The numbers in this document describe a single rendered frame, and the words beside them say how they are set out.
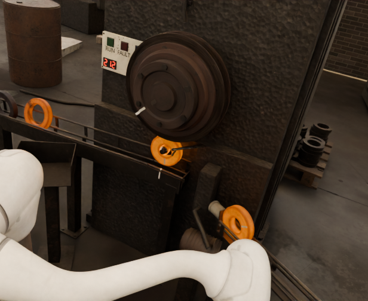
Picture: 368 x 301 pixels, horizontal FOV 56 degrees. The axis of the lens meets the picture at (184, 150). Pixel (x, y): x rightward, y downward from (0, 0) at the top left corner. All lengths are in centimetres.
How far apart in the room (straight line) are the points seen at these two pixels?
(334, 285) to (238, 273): 177
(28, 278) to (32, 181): 22
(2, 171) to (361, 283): 226
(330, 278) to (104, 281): 199
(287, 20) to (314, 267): 164
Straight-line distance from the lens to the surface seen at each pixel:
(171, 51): 142
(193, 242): 161
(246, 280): 76
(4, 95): 226
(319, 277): 248
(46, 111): 210
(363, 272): 270
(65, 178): 177
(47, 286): 66
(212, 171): 157
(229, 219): 148
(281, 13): 145
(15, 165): 79
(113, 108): 185
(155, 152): 167
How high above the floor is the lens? 164
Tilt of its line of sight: 30 degrees down
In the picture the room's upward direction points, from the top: 10 degrees clockwise
